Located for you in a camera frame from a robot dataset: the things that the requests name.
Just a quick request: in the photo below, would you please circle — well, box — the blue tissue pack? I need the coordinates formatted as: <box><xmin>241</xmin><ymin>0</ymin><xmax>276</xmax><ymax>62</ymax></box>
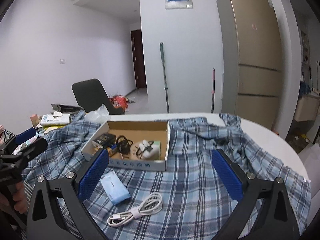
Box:
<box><xmin>100</xmin><ymin>171</ymin><xmax>131</xmax><ymax>205</ymax></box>

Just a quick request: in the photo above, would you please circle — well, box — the black cable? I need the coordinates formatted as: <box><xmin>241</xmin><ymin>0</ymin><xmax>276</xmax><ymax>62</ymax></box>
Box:
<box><xmin>115</xmin><ymin>135</ymin><xmax>134</xmax><ymax>156</ymax></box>

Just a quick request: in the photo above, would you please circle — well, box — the white plush charger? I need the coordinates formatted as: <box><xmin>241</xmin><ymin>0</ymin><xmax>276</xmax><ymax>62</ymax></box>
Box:
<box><xmin>136</xmin><ymin>140</ymin><xmax>161</xmax><ymax>160</ymax></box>

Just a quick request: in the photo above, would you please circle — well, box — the white usb cable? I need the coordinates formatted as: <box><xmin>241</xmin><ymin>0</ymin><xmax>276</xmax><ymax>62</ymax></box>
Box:
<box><xmin>107</xmin><ymin>192</ymin><xmax>163</xmax><ymax>228</ymax></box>

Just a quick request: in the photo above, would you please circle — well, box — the person's left hand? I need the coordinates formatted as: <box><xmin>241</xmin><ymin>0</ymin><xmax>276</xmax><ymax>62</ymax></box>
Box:
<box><xmin>12</xmin><ymin>181</ymin><xmax>28</xmax><ymax>213</ymax></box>

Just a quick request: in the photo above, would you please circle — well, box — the white medicine box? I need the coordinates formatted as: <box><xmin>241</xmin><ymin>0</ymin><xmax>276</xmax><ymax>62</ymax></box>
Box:
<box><xmin>40</xmin><ymin>113</ymin><xmax>70</xmax><ymax>126</ymax></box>

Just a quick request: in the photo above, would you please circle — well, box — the yellow black small box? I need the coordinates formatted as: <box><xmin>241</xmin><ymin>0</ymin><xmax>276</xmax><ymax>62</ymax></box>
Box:
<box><xmin>92</xmin><ymin>133</ymin><xmax>117</xmax><ymax>155</ymax></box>

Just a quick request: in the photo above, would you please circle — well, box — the blue plaid shirt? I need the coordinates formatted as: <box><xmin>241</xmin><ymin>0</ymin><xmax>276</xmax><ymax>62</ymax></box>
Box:
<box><xmin>21</xmin><ymin>109</ymin><xmax>313</xmax><ymax>240</ymax></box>

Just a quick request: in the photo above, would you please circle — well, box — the clear plastic bag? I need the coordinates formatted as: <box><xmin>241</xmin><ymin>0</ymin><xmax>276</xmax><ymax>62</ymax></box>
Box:
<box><xmin>85</xmin><ymin>104</ymin><xmax>111</xmax><ymax>125</ymax></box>

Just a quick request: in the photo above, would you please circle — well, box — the open cardboard box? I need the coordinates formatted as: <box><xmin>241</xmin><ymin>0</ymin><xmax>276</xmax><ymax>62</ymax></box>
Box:
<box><xmin>81</xmin><ymin>120</ymin><xmax>170</xmax><ymax>172</ymax></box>

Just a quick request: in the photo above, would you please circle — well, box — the black office chair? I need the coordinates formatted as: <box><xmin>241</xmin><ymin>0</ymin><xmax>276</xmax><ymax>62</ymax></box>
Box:
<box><xmin>72</xmin><ymin>79</ymin><xmax>125</xmax><ymax>115</ymax></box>

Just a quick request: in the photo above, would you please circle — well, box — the red plastic bag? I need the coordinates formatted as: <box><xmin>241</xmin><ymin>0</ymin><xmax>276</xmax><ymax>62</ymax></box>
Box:
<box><xmin>110</xmin><ymin>95</ymin><xmax>128</xmax><ymax>112</ymax></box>

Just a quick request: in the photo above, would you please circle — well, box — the beige bathroom cabinet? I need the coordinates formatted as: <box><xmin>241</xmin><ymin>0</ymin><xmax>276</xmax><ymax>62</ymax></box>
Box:
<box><xmin>293</xmin><ymin>94</ymin><xmax>319</xmax><ymax>122</ymax></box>

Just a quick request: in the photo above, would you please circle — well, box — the dark brown door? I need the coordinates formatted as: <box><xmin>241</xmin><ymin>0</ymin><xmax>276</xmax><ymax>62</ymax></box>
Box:
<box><xmin>131</xmin><ymin>29</ymin><xmax>146</xmax><ymax>89</ymax></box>

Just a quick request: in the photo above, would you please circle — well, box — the gold refrigerator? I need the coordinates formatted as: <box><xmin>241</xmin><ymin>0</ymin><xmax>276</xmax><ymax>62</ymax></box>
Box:
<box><xmin>217</xmin><ymin>0</ymin><xmax>283</xmax><ymax>129</ymax></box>

